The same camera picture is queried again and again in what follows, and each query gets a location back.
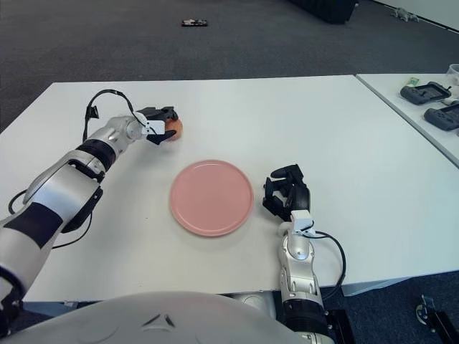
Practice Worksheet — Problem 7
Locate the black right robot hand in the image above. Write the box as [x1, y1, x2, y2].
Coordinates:
[262, 163, 311, 221]

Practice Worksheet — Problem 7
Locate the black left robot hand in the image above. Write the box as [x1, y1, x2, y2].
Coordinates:
[136, 105, 179, 146]

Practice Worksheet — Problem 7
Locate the red yellow apple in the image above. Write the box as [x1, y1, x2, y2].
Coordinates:
[164, 118, 185, 141]

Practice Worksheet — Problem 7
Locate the pink round plate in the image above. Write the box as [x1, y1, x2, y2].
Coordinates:
[169, 159, 255, 237]

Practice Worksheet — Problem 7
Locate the dark grey handheld controller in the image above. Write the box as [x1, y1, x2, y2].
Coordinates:
[399, 81, 452, 105]
[423, 104, 459, 132]

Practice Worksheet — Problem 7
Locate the black stand with caster wheel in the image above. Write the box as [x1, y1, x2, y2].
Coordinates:
[415, 294, 459, 344]

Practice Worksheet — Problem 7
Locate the black cabinet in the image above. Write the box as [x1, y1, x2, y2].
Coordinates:
[286, 0, 359, 24]

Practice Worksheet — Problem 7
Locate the grey object on carpet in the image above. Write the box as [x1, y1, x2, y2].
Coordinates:
[391, 6, 422, 22]

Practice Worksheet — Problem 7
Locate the silver robot torso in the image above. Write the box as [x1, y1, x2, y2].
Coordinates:
[0, 292, 306, 344]

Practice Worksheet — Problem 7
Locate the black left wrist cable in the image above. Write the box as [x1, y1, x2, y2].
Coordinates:
[82, 89, 144, 143]

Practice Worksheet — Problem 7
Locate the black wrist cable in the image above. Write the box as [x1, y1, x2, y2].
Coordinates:
[311, 231, 348, 300]
[82, 89, 144, 143]

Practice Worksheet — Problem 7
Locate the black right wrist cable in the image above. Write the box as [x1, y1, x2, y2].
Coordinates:
[311, 231, 348, 300]

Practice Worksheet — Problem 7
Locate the black base frame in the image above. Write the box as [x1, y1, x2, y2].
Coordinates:
[324, 308, 358, 344]

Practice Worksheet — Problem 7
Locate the thin black elbow cable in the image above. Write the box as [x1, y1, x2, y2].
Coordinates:
[9, 189, 90, 249]

